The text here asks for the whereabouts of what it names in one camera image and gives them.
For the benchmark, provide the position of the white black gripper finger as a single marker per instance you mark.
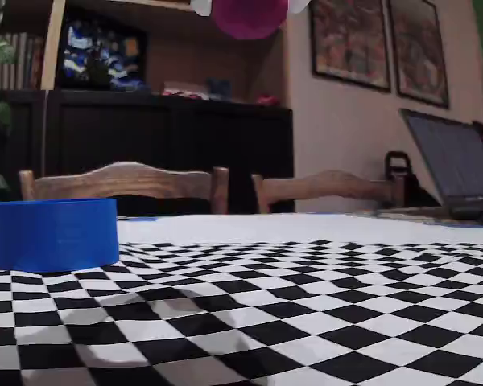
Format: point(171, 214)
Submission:
point(202, 7)

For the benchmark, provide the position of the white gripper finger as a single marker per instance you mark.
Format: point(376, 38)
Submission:
point(298, 5)

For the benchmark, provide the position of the pink faceted ball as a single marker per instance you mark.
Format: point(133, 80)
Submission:
point(249, 18)

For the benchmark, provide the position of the small dark blue box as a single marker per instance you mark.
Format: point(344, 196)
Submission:
point(219, 88)

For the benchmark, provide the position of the blue round box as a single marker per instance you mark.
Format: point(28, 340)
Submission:
point(52, 237)

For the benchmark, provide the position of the red white flat item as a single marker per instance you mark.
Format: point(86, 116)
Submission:
point(185, 91)

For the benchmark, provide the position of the small red item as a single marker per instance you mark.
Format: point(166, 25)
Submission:
point(267, 99)

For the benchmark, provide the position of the starry night painting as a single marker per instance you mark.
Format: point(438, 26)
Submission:
point(100, 60)

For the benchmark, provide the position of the black low cabinet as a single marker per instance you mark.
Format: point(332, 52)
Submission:
point(185, 136)

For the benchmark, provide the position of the light wooden bookshelf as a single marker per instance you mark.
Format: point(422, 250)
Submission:
point(52, 40)

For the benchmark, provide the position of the brown wooden chair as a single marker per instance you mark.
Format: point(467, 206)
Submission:
point(330, 185)
point(125, 181)

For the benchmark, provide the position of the row of brown books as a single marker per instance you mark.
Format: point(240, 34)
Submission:
point(20, 60)

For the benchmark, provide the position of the open grey laptop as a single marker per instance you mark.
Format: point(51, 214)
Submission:
point(447, 161)

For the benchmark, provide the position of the black white checkered mat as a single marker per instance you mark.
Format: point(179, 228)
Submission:
point(265, 237)

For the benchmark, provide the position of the black framed wall picture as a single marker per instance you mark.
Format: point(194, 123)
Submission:
point(420, 48)
point(348, 40)

